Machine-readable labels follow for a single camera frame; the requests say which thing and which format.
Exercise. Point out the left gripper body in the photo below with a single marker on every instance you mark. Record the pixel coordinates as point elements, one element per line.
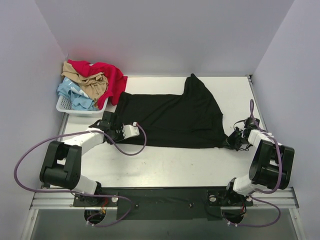
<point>111,124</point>

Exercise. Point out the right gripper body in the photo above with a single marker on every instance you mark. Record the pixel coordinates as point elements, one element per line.
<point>235,139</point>

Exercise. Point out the black t shirt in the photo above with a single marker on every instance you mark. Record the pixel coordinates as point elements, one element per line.
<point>191,120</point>

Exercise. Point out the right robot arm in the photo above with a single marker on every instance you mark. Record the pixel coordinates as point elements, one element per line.
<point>272,162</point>

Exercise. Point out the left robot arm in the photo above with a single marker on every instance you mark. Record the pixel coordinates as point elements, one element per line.
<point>63,159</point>

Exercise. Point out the white plastic basket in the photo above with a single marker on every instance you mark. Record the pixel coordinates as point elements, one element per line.
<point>64,105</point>

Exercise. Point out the light blue t shirt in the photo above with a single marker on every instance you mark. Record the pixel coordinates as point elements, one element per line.
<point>80,101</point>

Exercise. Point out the tan t shirt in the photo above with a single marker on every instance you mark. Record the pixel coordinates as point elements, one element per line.
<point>94,86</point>

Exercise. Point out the red t shirt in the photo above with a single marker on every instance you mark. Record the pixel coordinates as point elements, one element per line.
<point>116,80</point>

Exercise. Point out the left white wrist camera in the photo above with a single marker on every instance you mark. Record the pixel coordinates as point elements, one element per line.
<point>130,130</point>

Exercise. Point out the aluminium frame rail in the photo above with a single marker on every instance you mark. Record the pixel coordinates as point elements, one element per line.
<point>283,199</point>

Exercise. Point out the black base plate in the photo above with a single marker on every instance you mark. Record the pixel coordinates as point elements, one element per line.
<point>169,203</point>

